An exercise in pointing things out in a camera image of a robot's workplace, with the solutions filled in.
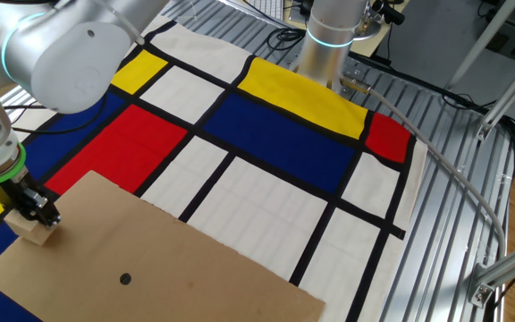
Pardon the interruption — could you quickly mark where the black floor cable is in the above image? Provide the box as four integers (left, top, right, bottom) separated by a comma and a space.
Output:
440, 91, 515, 151

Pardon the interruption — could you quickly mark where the white computer keyboard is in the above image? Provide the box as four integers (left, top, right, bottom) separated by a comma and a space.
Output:
257, 0, 285, 21

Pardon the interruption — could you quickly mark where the white slanted pole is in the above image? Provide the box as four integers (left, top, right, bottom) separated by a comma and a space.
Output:
444, 0, 515, 90

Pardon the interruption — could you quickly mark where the light wooden cube block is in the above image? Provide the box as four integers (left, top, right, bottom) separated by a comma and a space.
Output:
3, 208, 57, 246

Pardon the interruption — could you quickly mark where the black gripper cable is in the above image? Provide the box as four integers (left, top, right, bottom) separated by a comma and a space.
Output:
3, 96, 109, 135

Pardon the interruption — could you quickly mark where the black coiled cable bundle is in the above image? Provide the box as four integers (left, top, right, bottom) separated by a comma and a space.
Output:
266, 27, 307, 54

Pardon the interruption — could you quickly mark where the colour block patterned cloth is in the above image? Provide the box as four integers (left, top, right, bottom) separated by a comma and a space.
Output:
0, 16, 429, 322

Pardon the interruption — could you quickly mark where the aluminium profile strut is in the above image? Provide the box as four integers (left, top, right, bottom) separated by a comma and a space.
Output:
465, 232, 515, 309
476, 51, 515, 142

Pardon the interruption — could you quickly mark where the grey flexible hose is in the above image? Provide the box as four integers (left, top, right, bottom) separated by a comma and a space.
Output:
340, 74, 509, 261

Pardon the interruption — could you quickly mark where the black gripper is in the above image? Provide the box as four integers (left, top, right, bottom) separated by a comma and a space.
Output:
0, 170, 62, 229

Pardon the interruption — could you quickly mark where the brown cardboard sheet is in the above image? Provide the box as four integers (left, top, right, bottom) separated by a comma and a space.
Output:
0, 169, 326, 322

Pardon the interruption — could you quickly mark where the black webcam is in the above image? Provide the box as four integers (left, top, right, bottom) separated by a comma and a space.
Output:
371, 0, 406, 26

